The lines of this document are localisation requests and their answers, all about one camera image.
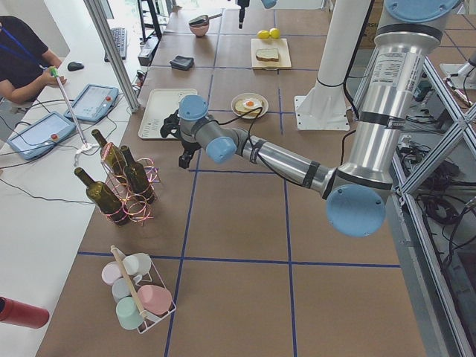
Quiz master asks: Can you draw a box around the metal scoop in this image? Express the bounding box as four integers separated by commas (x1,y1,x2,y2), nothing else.
188,13,222,27

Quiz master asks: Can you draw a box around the cream bear tray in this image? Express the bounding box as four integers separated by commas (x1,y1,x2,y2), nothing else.
138,89,198,140

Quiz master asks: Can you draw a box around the wooden cutting board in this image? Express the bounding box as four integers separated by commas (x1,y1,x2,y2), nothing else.
251,38,292,69

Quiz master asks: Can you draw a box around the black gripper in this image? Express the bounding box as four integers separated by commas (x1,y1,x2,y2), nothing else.
160,109,201,168

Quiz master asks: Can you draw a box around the back green wine bottle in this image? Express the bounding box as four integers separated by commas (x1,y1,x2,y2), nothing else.
91,129,126,176

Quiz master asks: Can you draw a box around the copper wire bottle rack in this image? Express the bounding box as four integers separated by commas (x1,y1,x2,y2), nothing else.
100,142,160,224

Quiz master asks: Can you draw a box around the green wine bottle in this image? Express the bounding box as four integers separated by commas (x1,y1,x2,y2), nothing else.
91,129,126,176
74,167,129,225
120,145,155,204

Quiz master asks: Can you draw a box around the pink bowl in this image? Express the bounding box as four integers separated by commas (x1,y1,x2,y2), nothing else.
189,22,210,38

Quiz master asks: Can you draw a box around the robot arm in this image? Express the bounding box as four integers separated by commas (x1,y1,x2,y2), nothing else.
235,0,277,29
160,1,457,237

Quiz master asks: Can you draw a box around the grey folded cloth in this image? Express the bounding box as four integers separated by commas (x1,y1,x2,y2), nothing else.
170,55,194,71

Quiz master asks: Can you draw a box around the person in black shirt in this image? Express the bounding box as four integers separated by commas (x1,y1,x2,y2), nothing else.
1,16,62,105

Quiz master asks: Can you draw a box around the near blue teach pendant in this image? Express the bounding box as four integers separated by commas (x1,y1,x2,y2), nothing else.
7,112,76,161

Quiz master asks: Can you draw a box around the far blue teach pendant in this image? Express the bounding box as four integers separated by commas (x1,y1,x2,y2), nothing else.
71,84,119,123

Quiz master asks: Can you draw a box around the light pink cup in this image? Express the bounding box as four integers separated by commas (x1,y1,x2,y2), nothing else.
101,262,123,286

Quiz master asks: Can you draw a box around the middle green wine bottle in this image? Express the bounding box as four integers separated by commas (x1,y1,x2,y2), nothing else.
120,145,155,204

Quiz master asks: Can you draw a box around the pale green cup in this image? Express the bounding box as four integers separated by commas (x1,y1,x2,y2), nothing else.
115,296,144,330

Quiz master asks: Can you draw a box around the white round plate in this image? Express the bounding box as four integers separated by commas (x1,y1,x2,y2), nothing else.
231,92,268,119

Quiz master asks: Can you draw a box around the black computer mouse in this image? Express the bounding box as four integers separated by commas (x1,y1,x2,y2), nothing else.
67,61,84,71

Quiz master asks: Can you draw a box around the aluminium frame post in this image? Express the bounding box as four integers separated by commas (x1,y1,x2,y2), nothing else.
83,0,140,113

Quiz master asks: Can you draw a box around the yellow lemon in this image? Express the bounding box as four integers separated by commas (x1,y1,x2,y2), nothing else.
257,30,270,39
269,28,281,39

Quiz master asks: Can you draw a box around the front green wine bottle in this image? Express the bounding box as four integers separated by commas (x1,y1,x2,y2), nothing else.
74,167,129,225

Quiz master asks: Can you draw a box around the blue teach pendant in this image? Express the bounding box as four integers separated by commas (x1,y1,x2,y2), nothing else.
71,84,119,123
7,112,76,161

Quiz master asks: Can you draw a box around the grey cup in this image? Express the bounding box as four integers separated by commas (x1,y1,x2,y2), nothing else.
112,277,131,303

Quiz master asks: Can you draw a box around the black keyboard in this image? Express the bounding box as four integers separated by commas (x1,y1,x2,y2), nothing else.
110,28,127,60

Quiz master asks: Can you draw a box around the pink rod with green tip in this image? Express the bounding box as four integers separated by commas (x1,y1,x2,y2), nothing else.
46,67,97,155

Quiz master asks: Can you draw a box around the red thermos bottle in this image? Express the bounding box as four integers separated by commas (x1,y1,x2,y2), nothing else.
1,297,50,329

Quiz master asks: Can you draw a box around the white cup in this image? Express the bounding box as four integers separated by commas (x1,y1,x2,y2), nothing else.
122,253,152,276

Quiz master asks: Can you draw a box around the fried egg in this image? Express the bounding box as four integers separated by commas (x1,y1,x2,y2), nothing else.
236,97,262,112

